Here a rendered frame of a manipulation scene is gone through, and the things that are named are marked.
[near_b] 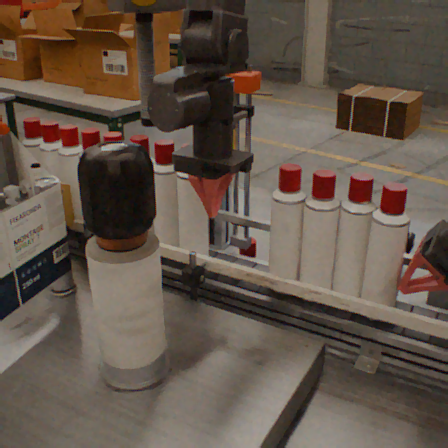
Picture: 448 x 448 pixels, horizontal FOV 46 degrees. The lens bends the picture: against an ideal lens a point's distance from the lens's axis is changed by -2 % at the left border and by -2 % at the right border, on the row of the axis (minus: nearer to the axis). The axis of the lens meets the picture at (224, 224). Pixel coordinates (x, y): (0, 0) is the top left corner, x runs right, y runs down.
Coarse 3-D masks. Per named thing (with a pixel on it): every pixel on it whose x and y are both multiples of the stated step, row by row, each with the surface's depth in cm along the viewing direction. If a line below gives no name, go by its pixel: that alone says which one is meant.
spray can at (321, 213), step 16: (320, 176) 74; (320, 192) 75; (304, 208) 77; (320, 208) 75; (336, 208) 75; (304, 224) 78; (320, 224) 76; (336, 224) 77; (304, 240) 79; (320, 240) 77; (304, 256) 80; (320, 256) 78; (304, 272) 80; (320, 272) 79
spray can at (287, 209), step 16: (288, 176) 76; (288, 192) 77; (272, 208) 79; (288, 208) 77; (272, 224) 80; (288, 224) 79; (272, 240) 81; (288, 240) 80; (272, 256) 82; (288, 256) 81; (272, 272) 83; (288, 272) 82
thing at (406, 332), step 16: (160, 256) 95; (224, 256) 95; (208, 272) 90; (256, 288) 86; (304, 304) 82; (320, 304) 82; (400, 304) 82; (352, 320) 78; (368, 320) 78; (416, 336) 74; (432, 336) 74
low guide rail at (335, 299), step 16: (80, 224) 99; (176, 256) 90; (224, 272) 86; (240, 272) 85; (256, 272) 84; (272, 288) 83; (288, 288) 81; (304, 288) 80; (320, 288) 79; (336, 304) 78; (352, 304) 77; (368, 304) 76; (384, 320) 75; (400, 320) 74; (416, 320) 73; (432, 320) 72
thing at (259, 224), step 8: (208, 216) 94; (216, 216) 93; (224, 216) 92; (232, 216) 91; (240, 216) 91; (248, 216) 91; (240, 224) 91; (248, 224) 90; (256, 224) 89; (264, 224) 88; (336, 240) 83; (408, 256) 78; (408, 264) 78
